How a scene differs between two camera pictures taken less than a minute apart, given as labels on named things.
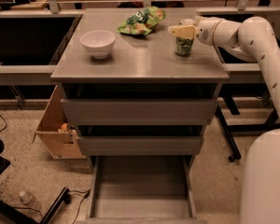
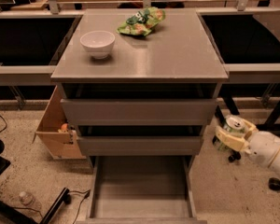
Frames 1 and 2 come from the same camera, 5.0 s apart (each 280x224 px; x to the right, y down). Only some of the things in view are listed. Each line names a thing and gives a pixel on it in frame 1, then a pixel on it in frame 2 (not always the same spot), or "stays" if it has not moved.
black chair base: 1,212 stays
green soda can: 184,46 -> 233,124
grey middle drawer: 142,146 stays
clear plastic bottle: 26,198 stays
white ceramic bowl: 98,42 stays
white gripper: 205,32 -> 264,148
